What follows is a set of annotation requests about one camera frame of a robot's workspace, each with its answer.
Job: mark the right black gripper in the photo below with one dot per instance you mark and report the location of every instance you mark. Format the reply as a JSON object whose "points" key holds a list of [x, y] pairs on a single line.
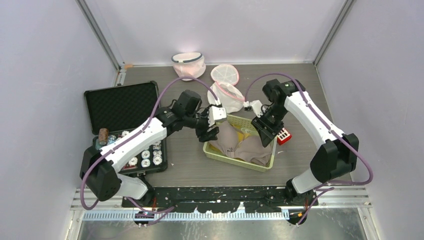
{"points": [[267, 135]]}

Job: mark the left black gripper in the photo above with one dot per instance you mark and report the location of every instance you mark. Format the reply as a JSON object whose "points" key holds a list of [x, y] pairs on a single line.
{"points": [[211, 134]]}

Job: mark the taupe bra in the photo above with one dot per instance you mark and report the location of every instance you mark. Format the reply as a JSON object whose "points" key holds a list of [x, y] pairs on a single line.
{"points": [[233, 144]]}

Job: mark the white pink-zipper laundry bag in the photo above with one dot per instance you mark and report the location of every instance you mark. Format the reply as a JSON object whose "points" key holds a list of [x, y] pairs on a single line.
{"points": [[225, 77]]}

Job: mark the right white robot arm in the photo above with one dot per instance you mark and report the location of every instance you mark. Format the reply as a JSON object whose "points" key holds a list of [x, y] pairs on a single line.
{"points": [[336, 153]]}

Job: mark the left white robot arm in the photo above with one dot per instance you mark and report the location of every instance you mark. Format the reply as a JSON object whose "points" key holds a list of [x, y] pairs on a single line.
{"points": [[100, 169]]}

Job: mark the yellow bra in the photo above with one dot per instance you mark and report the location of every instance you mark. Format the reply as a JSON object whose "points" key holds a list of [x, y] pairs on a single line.
{"points": [[244, 126]]}

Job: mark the white grey-zipper laundry bag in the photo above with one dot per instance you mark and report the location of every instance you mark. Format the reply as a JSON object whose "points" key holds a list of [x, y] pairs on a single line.
{"points": [[189, 64]]}

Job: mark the red toy block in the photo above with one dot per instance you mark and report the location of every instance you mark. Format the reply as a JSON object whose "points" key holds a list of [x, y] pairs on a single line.
{"points": [[283, 136]]}

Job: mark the green plastic basket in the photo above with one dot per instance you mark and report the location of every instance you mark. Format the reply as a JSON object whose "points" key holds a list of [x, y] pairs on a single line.
{"points": [[214, 154]]}

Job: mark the black poker chip case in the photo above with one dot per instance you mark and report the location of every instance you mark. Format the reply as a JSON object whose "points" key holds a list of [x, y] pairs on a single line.
{"points": [[122, 109]]}

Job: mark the brown poker chip stack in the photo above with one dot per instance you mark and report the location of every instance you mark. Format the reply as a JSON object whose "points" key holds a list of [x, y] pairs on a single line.
{"points": [[103, 136]]}

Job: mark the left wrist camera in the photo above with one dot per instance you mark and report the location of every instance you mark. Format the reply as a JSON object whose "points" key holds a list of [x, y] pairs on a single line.
{"points": [[216, 114]]}

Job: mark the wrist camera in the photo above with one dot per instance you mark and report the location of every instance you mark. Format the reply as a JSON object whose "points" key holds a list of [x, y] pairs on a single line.
{"points": [[255, 106], [216, 114]]}

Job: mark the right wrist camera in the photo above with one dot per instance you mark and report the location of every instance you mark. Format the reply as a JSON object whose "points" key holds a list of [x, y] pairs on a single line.
{"points": [[255, 106]]}

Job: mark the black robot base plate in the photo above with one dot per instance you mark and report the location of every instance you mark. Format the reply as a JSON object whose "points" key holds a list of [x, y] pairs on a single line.
{"points": [[224, 199]]}

